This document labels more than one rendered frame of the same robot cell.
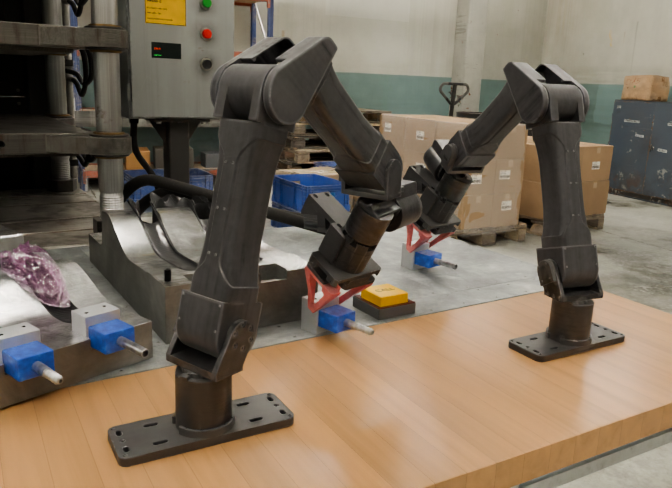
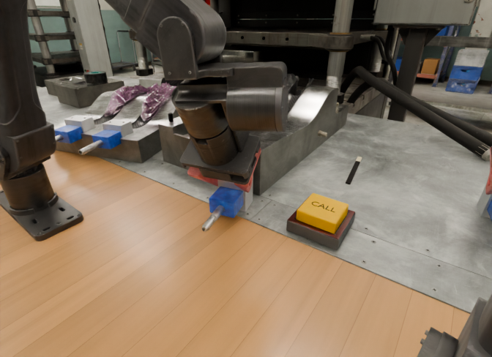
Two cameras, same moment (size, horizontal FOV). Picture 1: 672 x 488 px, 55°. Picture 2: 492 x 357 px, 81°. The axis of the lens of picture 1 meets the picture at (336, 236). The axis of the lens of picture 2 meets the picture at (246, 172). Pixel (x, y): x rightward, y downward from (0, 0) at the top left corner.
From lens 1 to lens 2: 0.93 m
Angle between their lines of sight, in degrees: 64
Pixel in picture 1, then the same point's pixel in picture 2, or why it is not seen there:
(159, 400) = (82, 183)
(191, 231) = not seen: hidden behind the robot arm
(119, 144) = (337, 41)
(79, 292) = (161, 115)
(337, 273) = (190, 155)
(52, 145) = (310, 41)
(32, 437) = not seen: hidden behind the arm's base
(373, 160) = (128, 14)
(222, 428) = (12, 211)
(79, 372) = (100, 152)
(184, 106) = (419, 13)
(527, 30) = not seen: outside the picture
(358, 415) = (52, 273)
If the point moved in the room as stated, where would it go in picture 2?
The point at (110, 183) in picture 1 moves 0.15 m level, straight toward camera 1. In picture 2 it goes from (330, 69) to (306, 73)
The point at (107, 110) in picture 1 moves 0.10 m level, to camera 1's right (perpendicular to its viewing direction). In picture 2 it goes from (337, 15) to (357, 15)
